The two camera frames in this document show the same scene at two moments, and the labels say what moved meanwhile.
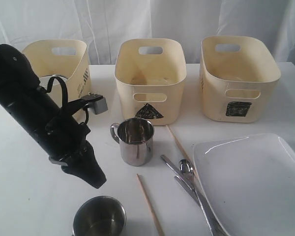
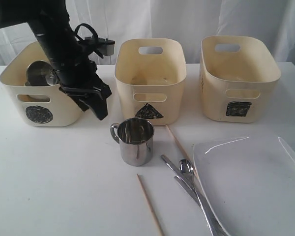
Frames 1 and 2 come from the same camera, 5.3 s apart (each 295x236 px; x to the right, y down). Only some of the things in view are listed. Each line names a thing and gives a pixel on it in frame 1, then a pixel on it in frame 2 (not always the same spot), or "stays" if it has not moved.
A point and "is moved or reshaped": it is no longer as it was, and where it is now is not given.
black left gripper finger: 91,170 to 104,88
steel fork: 217,229 stays
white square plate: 255,183 stays
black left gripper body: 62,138 to 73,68
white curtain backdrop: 102,23 stays
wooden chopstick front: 150,203 stays
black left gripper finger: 82,165 to 96,102
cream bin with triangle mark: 150,75 stays
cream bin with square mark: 238,77 stays
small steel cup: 101,216 to 41,73
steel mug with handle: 135,136 stays
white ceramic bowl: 44,81 is moved or reshaped
